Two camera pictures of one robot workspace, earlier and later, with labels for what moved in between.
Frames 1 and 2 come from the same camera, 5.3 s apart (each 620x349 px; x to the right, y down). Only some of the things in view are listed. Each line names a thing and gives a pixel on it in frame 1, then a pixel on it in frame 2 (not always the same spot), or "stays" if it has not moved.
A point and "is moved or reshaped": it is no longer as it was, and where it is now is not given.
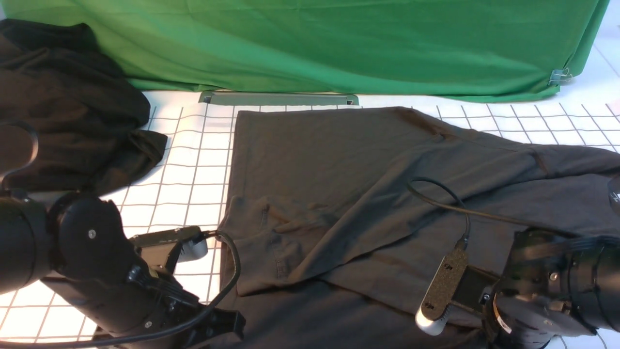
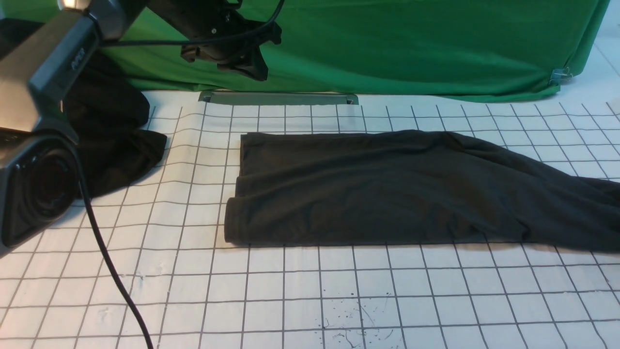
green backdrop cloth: (493, 50) stays
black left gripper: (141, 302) → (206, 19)
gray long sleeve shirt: (338, 219) is moved or reshaped
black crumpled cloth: (86, 112) stays
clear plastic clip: (560, 75) stays
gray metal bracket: (278, 98) stays
